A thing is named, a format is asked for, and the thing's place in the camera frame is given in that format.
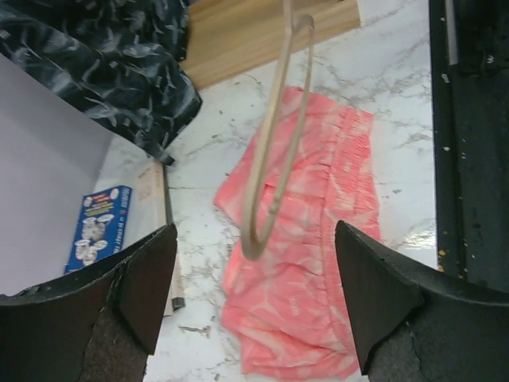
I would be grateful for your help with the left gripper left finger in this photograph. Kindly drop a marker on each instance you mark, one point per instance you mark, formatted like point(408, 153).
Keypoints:
point(97, 324)

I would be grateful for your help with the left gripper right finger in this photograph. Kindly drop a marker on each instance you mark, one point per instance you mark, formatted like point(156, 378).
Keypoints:
point(413, 323)

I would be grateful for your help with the pink patterned shorts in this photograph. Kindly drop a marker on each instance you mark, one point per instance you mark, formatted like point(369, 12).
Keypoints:
point(288, 309)

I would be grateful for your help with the dark leaf-print shorts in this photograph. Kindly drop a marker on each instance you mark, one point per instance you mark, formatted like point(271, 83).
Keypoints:
point(117, 62)

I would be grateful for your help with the wooden hanger rack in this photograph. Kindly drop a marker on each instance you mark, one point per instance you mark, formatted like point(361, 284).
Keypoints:
point(230, 37)

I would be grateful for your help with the blue booklet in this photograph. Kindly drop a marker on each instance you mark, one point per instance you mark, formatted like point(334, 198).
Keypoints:
point(100, 228)

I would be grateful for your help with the grey book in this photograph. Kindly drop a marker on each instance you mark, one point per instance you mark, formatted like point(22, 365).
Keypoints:
point(151, 209)

